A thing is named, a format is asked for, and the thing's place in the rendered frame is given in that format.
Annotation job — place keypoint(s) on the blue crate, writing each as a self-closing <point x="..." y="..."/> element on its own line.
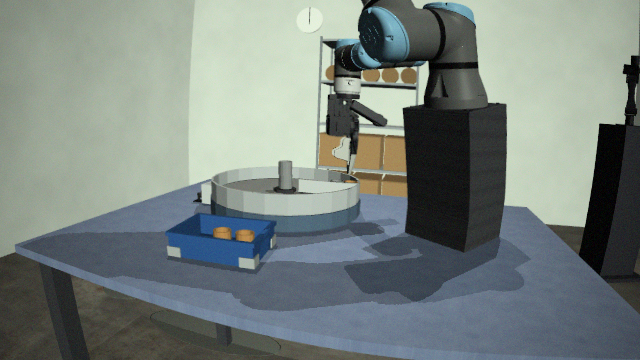
<point x="199" y="246"/>

